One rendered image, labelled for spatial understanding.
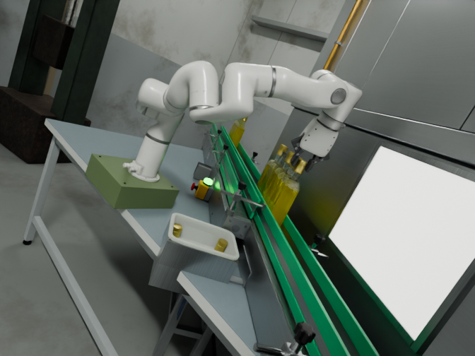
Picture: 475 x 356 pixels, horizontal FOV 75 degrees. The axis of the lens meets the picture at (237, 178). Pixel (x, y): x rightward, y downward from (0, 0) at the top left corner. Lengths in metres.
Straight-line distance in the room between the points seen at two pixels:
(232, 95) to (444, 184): 0.52
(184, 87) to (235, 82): 0.18
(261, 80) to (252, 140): 4.10
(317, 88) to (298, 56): 4.06
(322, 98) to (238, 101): 0.22
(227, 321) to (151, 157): 0.64
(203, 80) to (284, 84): 0.22
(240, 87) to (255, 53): 4.58
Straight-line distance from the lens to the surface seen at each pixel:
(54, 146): 1.90
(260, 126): 4.90
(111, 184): 1.16
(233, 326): 0.86
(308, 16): 5.12
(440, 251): 0.73
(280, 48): 5.14
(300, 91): 0.86
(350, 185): 1.00
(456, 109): 0.90
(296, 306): 0.76
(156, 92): 1.05
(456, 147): 0.81
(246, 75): 0.84
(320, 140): 1.01
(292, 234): 1.02
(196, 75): 0.91
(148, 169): 1.21
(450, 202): 0.75
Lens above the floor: 1.27
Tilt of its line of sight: 14 degrees down
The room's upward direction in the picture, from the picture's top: 25 degrees clockwise
